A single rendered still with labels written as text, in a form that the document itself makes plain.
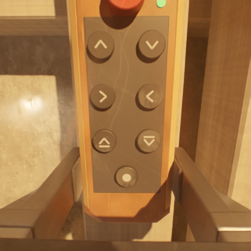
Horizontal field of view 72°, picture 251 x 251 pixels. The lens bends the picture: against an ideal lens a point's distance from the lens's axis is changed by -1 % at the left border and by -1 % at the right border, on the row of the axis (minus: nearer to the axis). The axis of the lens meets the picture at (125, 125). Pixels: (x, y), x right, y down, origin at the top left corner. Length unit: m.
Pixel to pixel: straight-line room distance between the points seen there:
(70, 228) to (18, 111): 0.32
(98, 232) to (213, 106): 0.20
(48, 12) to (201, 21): 0.21
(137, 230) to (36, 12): 0.30
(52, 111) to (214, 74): 0.31
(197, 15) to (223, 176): 0.20
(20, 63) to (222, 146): 0.38
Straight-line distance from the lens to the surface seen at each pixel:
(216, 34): 0.26
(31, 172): 0.47
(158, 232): 0.23
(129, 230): 0.23
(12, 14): 0.32
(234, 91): 0.21
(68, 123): 0.39
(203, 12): 0.29
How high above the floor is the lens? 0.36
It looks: 75 degrees down
